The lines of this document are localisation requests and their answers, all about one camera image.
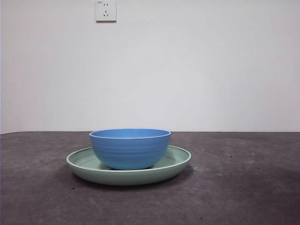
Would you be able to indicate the green round plate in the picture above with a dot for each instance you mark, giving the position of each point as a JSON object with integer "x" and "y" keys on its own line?
{"x": 131, "y": 178}

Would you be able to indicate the blue ribbed bowl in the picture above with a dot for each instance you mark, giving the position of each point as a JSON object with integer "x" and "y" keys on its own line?
{"x": 130, "y": 152}

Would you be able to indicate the white wall power socket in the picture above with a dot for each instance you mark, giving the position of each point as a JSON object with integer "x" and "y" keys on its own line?
{"x": 106, "y": 10}

